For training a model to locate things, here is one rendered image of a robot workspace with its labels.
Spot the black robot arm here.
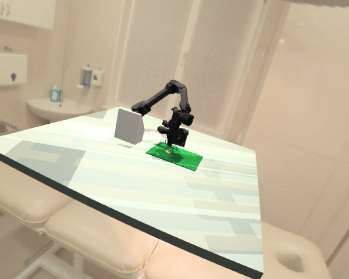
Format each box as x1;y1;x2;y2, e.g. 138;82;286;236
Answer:
131;80;194;126

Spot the green circuit board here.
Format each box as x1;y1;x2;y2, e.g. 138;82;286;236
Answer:
146;142;203;171

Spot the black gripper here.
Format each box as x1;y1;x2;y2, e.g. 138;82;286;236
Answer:
157;119;188;144

